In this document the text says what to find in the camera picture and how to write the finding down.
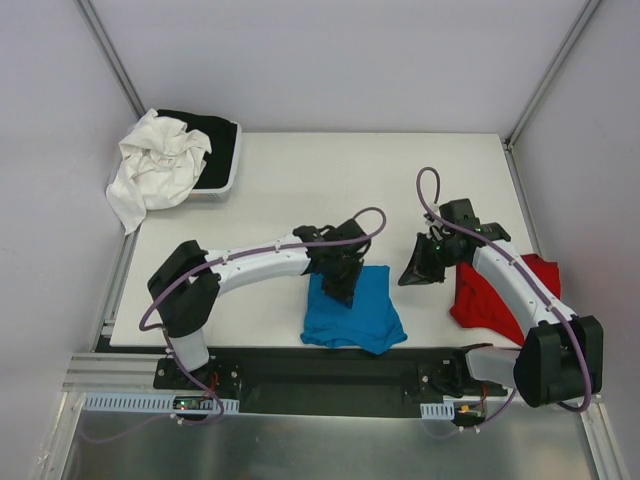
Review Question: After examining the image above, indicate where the white slotted cable duct left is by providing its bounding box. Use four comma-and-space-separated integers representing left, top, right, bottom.
84, 393, 240, 415

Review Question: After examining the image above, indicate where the black t-shirt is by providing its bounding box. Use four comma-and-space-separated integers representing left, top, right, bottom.
158, 109, 240, 190

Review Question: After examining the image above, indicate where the white laundry basket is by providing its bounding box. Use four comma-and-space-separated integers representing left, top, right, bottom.
107, 117, 245, 206

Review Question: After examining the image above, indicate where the white slotted cable duct right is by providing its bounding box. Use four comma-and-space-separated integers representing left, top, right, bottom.
420, 401, 455, 421

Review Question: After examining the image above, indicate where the black robot base mount plate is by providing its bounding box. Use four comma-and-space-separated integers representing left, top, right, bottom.
153, 347, 507, 418

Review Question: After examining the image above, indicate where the red t-shirt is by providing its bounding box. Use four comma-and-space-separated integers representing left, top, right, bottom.
449, 254, 562, 346

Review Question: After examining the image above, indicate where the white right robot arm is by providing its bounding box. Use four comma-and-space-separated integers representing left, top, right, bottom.
398, 199, 604, 410

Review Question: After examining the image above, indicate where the white slotted cable duct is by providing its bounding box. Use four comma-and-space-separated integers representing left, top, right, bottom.
420, 401, 455, 421
84, 393, 240, 415

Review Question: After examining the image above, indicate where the aluminium frame post left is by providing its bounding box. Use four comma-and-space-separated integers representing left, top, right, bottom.
74, 0, 146, 118

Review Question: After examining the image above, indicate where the white t-shirt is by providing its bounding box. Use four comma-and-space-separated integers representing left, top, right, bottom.
106, 109, 212, 235

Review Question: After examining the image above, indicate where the aluminium frame post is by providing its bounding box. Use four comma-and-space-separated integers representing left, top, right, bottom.
74, 0, 146, 118
503, 0, 604, 151

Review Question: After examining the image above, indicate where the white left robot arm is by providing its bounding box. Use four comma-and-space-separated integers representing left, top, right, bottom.
147, 219, 371, 389

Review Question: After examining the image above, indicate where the blue t-shirt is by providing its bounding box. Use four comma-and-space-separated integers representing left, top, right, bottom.
300, 265, 408, 355

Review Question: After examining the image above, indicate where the aluminium table edge rail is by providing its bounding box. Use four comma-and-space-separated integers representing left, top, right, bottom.
62, 349, 601, 404

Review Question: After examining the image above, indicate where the aluminium frame post right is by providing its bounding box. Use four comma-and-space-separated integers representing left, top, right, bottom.
503, 0, 604, 151

